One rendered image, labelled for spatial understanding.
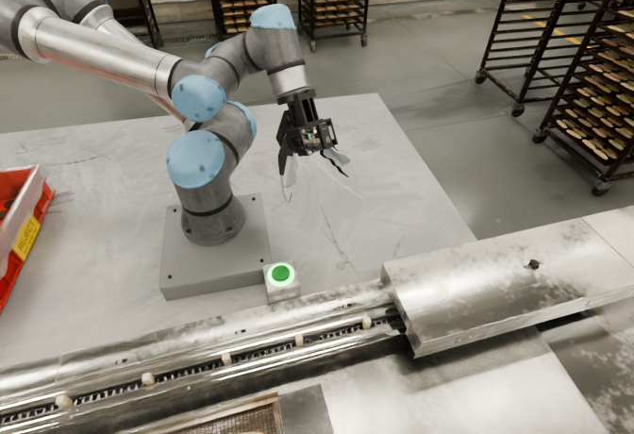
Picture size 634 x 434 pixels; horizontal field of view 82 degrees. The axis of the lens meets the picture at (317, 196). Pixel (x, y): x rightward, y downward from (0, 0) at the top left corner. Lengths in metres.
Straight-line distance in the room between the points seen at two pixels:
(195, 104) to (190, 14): 4.31
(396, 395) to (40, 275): 0.84
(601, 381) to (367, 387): 0.45
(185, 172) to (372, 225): 0.50
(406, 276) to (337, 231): 0.26
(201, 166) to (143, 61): 0.21
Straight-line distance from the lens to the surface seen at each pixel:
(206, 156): 0.76
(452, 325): 0.75
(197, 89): 0.63
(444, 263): 0.82
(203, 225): 0.86
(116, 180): 1.26
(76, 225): 1.17
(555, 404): 0.88
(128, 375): 0.82
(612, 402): 0.94
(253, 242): 0.88
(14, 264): 1.12
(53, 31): 0.81
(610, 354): 0.99
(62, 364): 0.88
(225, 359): 0.76
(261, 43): 0.71
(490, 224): 2.30
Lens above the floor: 1.55
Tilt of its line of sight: 44 degrees down
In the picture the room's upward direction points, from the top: straight up
